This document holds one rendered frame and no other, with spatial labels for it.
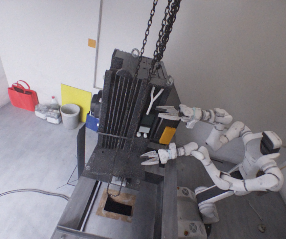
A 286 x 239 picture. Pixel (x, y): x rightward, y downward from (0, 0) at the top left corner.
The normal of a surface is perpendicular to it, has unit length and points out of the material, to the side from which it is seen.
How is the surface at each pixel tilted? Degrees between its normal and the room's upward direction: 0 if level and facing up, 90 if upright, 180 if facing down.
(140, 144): 90
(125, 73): 90
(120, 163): 0
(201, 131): 90
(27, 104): 90
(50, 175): 0
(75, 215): 0
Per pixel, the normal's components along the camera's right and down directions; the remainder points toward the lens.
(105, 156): 0.29, -0.73
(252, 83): -0.11, 0.62
